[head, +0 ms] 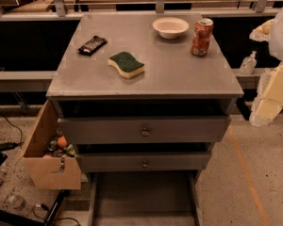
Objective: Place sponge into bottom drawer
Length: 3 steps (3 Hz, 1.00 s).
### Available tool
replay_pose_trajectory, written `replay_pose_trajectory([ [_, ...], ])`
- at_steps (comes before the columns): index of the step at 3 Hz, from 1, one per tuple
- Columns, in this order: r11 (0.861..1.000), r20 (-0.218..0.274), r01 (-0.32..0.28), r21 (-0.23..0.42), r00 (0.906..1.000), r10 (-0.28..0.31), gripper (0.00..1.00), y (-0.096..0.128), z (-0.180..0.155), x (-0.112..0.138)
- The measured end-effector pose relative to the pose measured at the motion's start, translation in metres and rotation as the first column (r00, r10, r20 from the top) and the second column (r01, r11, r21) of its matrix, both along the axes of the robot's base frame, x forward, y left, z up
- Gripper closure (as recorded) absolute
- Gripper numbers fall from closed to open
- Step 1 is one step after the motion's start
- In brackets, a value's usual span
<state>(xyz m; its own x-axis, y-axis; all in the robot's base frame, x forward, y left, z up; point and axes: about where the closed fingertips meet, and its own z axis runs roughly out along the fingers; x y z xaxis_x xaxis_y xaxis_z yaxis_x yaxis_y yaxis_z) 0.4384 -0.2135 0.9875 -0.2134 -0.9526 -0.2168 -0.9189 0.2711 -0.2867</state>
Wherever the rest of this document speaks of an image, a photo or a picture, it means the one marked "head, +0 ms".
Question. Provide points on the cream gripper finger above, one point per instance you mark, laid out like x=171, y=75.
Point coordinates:
x=263, y=112
x=274, y=90

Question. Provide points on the green and yellow sponge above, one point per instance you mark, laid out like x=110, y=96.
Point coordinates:
x=126, y=65

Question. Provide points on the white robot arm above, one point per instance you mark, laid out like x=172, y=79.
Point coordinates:
x=275, y=43

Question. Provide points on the top grey drawer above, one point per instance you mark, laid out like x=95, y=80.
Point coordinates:
x=126, y=130

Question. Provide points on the grey metal drawer cabinet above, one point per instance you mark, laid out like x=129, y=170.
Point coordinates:
x=174, y=82

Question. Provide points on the middle grey drawer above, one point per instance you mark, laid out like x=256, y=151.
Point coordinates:
x=113, y=162

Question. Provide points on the open bottom grey drawer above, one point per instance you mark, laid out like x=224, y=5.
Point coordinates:
x=166, y=198

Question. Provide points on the clear hand sanitizer bottle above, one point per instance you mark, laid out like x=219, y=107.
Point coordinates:
x=248, y=64

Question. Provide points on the crumpled orange soda can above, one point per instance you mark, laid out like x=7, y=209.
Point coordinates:
x=201, y=37

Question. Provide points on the white paper bowl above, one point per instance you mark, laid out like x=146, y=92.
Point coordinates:
x=170, y=27

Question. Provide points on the black snack bag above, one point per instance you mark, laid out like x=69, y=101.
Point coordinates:
x=92, y=45

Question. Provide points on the orange ball in box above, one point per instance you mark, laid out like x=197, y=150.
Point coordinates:
x=62, y=142

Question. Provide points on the cardboard box of items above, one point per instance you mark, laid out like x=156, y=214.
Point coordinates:
x=48, y=172

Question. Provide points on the glass jar on floor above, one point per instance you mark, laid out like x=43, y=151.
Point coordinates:
x=16, y=202

